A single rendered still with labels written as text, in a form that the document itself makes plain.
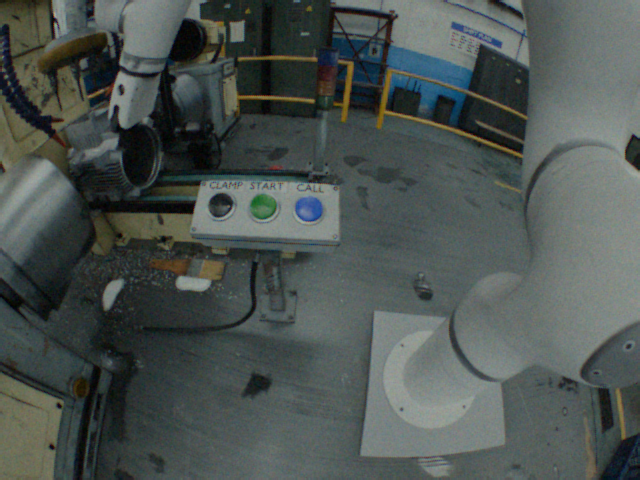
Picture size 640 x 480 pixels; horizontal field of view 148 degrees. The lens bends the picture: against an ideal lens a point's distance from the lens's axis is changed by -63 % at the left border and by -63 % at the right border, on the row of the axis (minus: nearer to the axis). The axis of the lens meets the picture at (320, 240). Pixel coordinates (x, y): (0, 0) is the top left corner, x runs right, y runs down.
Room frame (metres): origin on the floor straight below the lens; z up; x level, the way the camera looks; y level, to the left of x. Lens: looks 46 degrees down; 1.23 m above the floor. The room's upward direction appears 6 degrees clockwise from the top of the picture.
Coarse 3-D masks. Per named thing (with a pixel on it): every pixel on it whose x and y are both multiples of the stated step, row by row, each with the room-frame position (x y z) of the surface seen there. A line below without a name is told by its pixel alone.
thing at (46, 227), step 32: (32, 160) 0.18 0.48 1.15; (0, 192) 0.10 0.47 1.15; (32, 192) 0.14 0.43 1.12; (64, 192) 0.18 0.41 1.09; (0, 224) 0.06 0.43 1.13; (32, 224) 0.10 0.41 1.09; (64, 224) 0.15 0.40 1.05; (0, 256) 0.03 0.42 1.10; (32, 256) 0.07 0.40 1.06; (64, 256) 0.11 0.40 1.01; (0, 288) 0.00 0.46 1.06; (32, 288) 0.03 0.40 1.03; (64, 288) 0.08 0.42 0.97
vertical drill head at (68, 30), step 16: (48, 0) 0.36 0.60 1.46; (64, 0) 0.38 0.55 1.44; (80, 0) 0.41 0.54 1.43; (64, 16) 0.37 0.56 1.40; (80, 16) 0.41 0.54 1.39; (64, 32) 0.37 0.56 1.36; (80, 32) 0.39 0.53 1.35; (96, 32) 0.42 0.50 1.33; (48, 48) 0.34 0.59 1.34; (64, 48) 0.34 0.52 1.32; (80, 48) 0.37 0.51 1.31; (96, 48) 0.42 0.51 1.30; (48, 64) 0.32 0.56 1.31; (64, 64) 0.38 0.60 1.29; (96, 64) 0.44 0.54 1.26; (80, 96) 0.44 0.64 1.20
